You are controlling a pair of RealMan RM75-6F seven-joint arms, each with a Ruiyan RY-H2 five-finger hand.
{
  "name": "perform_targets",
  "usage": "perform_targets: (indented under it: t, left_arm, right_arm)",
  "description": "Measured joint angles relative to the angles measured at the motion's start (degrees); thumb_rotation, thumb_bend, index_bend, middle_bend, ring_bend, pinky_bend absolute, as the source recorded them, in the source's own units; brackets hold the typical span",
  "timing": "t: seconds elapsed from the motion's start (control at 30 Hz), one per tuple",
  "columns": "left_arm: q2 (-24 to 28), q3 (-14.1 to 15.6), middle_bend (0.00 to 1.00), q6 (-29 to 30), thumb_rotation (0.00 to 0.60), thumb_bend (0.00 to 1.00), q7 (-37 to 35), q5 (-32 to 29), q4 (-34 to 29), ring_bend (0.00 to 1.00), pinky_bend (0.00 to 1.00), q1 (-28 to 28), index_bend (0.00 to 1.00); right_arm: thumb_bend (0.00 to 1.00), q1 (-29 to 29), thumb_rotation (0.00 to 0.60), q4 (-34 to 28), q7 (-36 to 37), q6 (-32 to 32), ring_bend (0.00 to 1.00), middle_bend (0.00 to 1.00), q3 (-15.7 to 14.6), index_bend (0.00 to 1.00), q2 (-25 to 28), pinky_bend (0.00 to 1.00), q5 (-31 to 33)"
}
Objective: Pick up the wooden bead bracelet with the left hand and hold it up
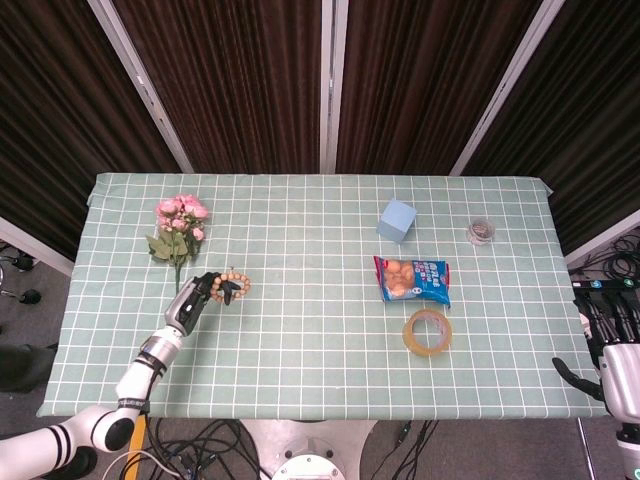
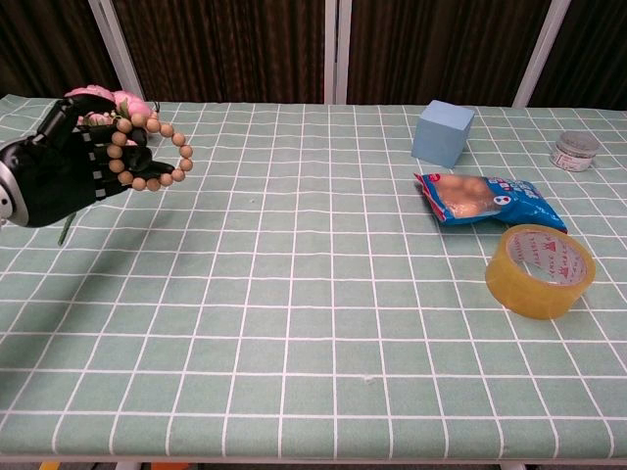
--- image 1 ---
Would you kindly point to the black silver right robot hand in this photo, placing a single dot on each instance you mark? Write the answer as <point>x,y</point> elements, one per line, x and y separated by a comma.
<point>622,375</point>

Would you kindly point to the small clear round jar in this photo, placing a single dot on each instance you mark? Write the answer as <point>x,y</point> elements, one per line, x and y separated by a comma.
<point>482,232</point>

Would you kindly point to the black power strip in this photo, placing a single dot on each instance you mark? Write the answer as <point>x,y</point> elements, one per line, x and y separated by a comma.
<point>612,287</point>

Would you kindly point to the dark ribbed partition panel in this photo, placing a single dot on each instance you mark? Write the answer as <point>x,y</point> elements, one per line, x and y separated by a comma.
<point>595,125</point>
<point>55,110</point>
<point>240,85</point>
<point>425,85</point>

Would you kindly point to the yellowish clear tape roll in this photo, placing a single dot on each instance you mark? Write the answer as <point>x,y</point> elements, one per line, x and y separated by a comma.
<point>411,345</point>

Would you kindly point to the blue snack bag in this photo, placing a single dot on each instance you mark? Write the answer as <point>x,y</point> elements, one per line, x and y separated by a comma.
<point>400,280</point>

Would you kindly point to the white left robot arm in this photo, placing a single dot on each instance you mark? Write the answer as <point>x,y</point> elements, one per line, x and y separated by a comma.
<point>135,382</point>

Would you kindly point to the light blue cube box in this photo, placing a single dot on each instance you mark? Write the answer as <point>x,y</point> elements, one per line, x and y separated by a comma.
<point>397,220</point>

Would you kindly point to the black chair caster base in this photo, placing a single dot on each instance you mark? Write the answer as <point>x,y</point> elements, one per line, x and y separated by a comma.
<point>27,296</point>

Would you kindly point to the white partition frame post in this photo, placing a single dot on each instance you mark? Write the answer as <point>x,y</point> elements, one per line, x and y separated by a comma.
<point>145,90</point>
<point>505,90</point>
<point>332,85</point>

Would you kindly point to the white partition bottom rail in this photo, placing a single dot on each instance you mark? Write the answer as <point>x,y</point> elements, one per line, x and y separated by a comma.
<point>35,247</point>
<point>605,235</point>

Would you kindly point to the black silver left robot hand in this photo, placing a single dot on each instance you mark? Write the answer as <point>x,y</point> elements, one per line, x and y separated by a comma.
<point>185,307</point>

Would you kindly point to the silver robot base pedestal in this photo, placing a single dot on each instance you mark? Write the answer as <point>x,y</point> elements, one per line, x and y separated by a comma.
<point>310,450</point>

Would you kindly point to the pink artificial flower bouquet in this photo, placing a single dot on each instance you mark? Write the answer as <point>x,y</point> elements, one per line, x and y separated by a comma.
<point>180,207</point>

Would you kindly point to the green checkered tablecloth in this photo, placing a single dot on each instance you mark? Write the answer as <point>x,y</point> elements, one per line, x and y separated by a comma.
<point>320,360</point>

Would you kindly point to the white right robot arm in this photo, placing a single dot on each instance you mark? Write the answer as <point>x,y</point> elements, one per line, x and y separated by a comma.
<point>629,450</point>

